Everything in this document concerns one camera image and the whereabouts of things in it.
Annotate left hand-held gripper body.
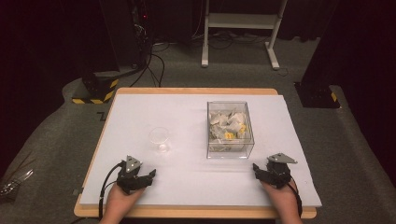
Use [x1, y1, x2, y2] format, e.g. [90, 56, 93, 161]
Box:
[116, 154, 150, 196]

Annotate wooden table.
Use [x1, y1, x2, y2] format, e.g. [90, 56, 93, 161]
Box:
[73, 87, 318, 220]

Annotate black computer tower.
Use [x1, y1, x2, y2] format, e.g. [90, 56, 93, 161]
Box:
[98, 0, 154, 73]

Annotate right hand-held gripper black cable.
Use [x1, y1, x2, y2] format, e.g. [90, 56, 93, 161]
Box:
[286, 175, 304, 218]

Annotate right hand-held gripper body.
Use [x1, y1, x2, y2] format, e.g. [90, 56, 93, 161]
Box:
[264, 152, 299, 189]

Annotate clear plastic box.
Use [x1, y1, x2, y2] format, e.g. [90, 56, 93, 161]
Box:
[206, 100, 256, 160]

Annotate black floor cables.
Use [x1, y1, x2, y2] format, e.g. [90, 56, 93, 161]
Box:
[128, 43, 166, 89]

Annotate pile of tea bags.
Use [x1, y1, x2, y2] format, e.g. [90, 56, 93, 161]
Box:
[208, 108, 252, 153]

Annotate black yellow striped stand base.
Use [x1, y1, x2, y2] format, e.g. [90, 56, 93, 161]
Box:
[71, 68, 120, 105]

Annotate cable bundle under desk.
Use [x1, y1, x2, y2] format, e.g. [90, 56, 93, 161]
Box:
[190, 29, 271, 50]

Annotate clear glass cup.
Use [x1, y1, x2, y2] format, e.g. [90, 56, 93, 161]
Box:
[148, 126, 172, 154]

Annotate hand-held gripper black cable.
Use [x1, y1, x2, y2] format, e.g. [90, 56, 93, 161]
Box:
[97, 161, 126, 220]
[286, 175, 304, 218]

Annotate left hand-held gripper black cable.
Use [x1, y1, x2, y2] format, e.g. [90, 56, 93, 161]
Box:
[97, 161, 126, 220]

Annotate white-legged desk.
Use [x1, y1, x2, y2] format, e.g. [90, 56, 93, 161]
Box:
[201, 0, 289, 71]

